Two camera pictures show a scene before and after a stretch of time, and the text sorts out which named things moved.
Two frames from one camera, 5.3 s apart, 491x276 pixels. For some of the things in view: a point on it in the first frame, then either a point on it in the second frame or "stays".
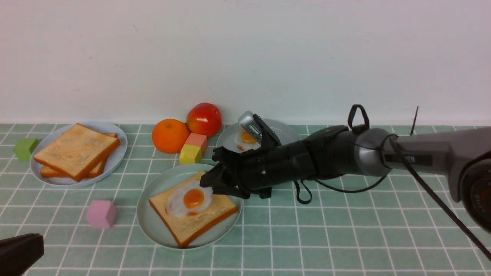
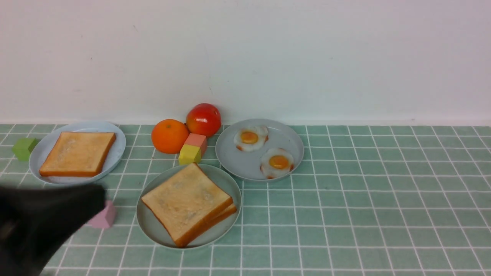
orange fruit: (170, 135) stays
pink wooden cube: (101, 214) stays
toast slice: (78, 151) -> (233, 210)
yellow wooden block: (190, 154) stays
